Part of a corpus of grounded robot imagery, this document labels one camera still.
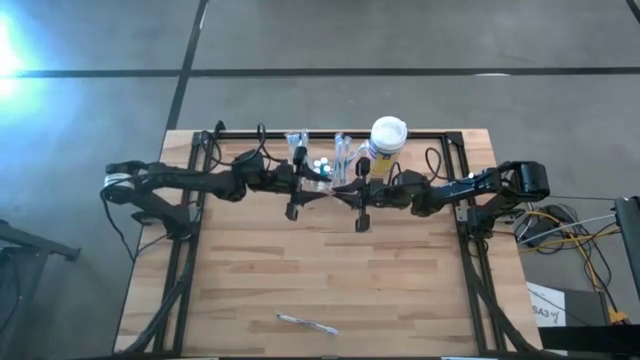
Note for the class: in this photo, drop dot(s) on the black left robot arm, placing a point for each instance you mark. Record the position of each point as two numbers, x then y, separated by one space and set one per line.
185 180

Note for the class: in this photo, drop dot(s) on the black aluminium table frame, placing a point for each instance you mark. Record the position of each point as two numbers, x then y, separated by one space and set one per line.
240 135

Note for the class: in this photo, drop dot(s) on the yellow plug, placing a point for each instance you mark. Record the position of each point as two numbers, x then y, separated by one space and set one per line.
618 317

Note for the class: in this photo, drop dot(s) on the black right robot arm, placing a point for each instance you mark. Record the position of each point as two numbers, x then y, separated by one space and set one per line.
475 185

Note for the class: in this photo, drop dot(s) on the black power adapter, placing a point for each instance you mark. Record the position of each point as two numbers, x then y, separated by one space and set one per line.
542 230

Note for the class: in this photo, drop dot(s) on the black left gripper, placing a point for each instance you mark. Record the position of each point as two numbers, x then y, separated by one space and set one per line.
287 180

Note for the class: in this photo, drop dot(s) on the white paper sign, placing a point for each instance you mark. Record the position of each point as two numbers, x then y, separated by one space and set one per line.
547 305

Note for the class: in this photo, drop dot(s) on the black furniture base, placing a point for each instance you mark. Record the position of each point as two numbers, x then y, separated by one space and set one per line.
30 240

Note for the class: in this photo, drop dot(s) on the purple toothbrush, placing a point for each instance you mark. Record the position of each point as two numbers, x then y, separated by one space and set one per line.
347 156

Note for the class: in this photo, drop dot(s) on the yellow wipes canister white lid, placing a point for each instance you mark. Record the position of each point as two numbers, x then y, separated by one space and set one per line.
389 132

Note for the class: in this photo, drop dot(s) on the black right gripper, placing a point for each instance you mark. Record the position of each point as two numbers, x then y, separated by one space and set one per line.
377 196

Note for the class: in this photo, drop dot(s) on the black equipment stand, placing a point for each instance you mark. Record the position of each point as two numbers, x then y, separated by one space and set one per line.
631 240

